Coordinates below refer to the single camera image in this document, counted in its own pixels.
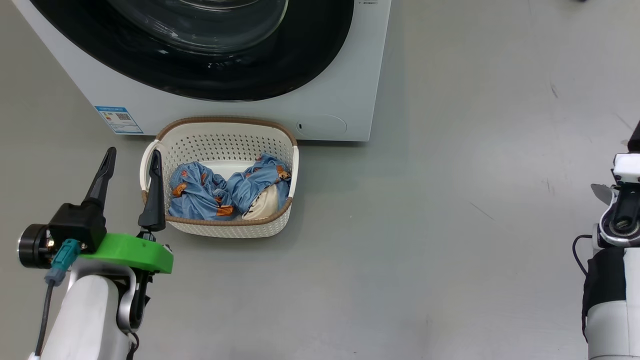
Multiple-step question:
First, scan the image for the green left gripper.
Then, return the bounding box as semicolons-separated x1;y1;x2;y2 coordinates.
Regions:
80;146;174;275

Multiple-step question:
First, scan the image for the blue bear-print garment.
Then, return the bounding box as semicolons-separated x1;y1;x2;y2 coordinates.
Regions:
167;161;236;221
227;153;292;216

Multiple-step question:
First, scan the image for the cream white garment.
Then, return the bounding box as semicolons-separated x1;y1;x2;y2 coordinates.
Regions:
242;185;281;221

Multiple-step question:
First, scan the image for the cream perforated laundry basket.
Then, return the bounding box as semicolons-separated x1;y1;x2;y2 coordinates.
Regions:
139;116;300;239

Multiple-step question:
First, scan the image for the white front-load washing machine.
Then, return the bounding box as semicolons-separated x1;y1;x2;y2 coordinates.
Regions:
11;0;392;142

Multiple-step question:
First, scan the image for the blue energy label sticker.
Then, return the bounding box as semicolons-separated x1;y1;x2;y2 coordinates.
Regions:
95;105;144;135

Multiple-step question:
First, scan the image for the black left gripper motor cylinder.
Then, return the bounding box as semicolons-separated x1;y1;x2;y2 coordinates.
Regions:
17;224;51;269

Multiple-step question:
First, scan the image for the teal-plug left camera cable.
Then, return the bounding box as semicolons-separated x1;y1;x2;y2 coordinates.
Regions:
34;238;81;358

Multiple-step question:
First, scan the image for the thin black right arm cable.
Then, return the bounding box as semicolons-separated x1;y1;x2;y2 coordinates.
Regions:
572;234;594;277

